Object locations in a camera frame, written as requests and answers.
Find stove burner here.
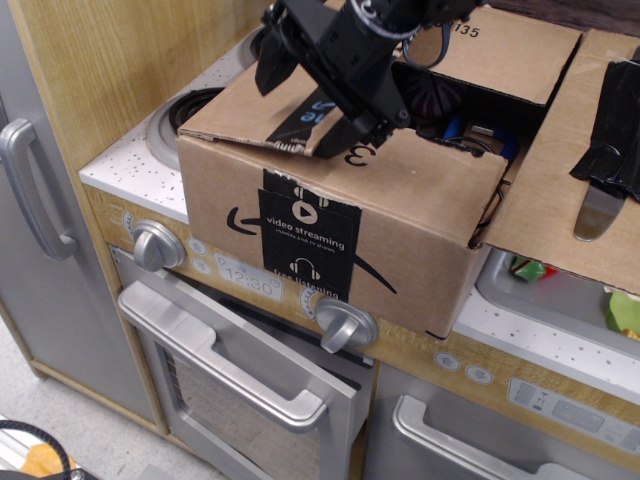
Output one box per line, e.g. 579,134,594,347
146,87,224,171
238,27,264,69

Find black cable on floor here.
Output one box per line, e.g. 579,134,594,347
0,420,71,473

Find silver oven knob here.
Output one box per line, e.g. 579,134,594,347
315,297,378,353
133,219,186,272

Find rear stove burner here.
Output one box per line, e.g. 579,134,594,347
238,27,264,69

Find orange object on floor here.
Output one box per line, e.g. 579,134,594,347
19,443,64,478

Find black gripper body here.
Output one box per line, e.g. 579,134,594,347
262,1,450,146

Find blue tool in box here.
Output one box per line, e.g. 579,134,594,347
442,115,520,162

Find light green toy food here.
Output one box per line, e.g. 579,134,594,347
606,292,639,340

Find large brown cardboard box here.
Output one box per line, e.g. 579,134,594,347
177,8,639,337

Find front stove burner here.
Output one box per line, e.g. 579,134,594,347
146,87,224,171

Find purple white striped ball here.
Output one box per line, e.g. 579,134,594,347
404,73,467,119

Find grey fridge door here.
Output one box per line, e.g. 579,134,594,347
1,2,160,428

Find silver oven door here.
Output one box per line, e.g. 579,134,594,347
118,281,374,479

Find butter knife with black tape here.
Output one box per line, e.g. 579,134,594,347
570,58,639,242

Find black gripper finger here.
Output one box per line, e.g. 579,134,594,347
313,112,376,159
255,26,298,96

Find right silver oven knob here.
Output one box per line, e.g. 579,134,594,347
315,297,378,353

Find green red toy food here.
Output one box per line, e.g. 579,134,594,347
509,256,559,283

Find left silver oven knob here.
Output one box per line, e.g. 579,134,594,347
133,219,186,272

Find grey toy sink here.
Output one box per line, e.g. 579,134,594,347
476,249,639,359

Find silver dishwasher door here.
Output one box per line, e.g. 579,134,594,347
363,365,639,479

